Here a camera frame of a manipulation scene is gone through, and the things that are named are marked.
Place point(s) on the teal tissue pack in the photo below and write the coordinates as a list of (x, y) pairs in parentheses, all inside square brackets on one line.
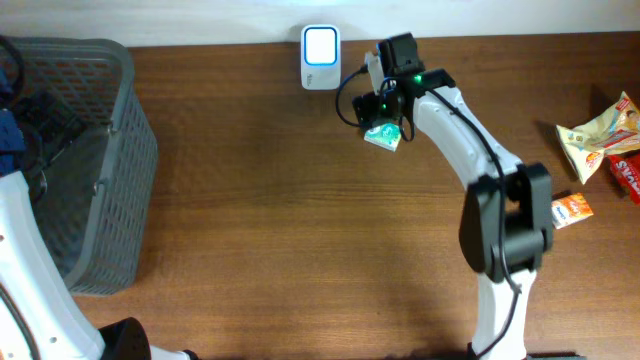
[(387, 136)]

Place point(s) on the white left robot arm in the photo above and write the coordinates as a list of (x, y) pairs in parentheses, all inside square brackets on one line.
[(39, 315)]

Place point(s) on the beige snack bag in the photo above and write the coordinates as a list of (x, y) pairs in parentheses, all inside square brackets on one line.
[(613, 132)]

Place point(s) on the grey plastic mesh basket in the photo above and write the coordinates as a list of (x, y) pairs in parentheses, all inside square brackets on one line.
[(73, 127)]

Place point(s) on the orange tissue pack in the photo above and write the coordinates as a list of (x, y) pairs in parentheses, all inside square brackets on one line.
[(569, 210)]

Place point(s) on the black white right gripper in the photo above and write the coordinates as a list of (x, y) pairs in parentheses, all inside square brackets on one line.
[(371, 110)]

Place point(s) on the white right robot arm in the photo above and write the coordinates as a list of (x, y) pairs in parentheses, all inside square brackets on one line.
[(506, 222)]

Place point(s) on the red snack bag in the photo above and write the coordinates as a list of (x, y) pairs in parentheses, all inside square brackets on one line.
[(626, 171)]

